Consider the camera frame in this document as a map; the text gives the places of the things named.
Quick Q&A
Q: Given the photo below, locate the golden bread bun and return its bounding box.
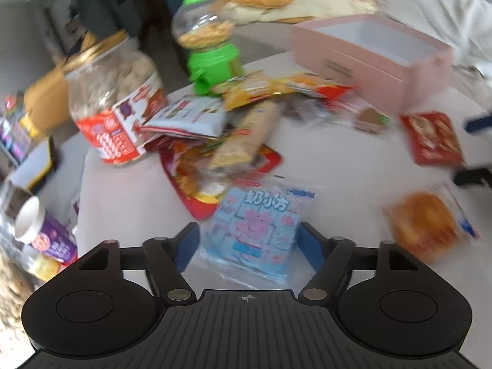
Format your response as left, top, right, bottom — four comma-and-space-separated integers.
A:
382, 183, 480, 263

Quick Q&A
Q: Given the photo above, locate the blue Peppa Pig snack pack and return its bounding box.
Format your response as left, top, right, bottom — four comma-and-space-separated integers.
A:
201, 173, 323, 285

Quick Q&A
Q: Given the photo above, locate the red chicken snack pouch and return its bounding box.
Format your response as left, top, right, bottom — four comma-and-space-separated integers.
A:
159, 139, 283, 222

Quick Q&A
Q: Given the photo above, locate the brown cookie lollipop packet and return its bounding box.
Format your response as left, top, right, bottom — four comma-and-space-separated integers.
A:
328, 103, 393, 135

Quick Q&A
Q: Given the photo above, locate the red yellow rice cracker bag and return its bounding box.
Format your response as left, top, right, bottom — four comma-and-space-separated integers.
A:
268, 73, 354, 100

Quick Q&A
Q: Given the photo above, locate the red dark snack packet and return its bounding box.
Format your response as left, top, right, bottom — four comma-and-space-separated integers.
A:
400, 111, 465, 168

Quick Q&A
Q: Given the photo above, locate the pink cardboard box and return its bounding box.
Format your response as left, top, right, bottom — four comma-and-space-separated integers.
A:
290, 15, 454, 115

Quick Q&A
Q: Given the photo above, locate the purple paper cup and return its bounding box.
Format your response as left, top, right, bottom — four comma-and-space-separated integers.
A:
14, 196, 78, 266

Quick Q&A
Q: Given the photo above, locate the white silver snack bag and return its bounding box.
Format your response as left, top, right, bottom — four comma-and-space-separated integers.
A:
139, 96, 228, 139

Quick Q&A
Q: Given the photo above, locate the beige cracker stick pack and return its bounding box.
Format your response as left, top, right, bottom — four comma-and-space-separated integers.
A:
208, 100, 284, 174

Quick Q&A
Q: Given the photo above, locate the large nut jar gold lid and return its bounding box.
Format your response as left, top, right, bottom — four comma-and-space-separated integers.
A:
62, 30, 168, 165

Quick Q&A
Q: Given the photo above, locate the yellow chip bag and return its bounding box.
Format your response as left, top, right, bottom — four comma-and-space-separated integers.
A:
210, 70, 294, 112

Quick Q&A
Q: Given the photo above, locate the orange bean bag cushion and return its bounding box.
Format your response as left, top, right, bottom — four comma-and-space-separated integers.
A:
24, 64, 72, 134

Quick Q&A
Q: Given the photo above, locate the green gumball candy dispenser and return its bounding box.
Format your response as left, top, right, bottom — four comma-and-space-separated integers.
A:
171, 0, 243, 95

